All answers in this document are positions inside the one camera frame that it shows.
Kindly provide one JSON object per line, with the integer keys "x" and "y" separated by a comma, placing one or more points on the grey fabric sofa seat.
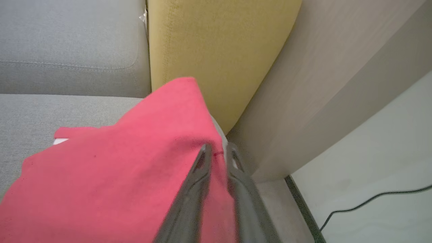
{"x": 50, "y": 111}

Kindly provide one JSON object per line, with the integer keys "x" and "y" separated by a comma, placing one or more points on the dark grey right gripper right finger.
{"x": 249, "y": 209}

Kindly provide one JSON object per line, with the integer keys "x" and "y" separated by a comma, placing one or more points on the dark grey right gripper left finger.
{"x": 189, "y": 206}

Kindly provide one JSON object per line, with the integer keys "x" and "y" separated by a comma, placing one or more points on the white sofa label tag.
{"x": 144, "y": 17}

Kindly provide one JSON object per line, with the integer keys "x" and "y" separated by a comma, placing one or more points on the dark baseboard strip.
{"x": 303, "y": 206}

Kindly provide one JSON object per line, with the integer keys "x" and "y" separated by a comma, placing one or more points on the yellow sofa backrest cushion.
{"x": 219, "y": 44}

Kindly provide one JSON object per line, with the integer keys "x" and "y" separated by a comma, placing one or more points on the grey seamed sofa cushion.
{"x": 67, "y": 37}

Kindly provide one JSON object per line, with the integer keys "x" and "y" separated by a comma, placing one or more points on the red and white shirt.
{"x": 118, "y": 175}

